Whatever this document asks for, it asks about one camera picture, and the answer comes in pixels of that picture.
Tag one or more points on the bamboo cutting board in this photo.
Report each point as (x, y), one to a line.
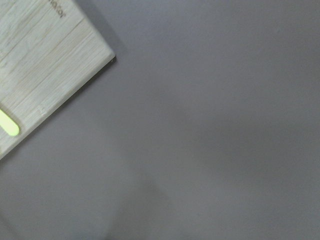
(48, 50)

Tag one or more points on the yellow plastic knife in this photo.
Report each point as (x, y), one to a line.
(8, 123)

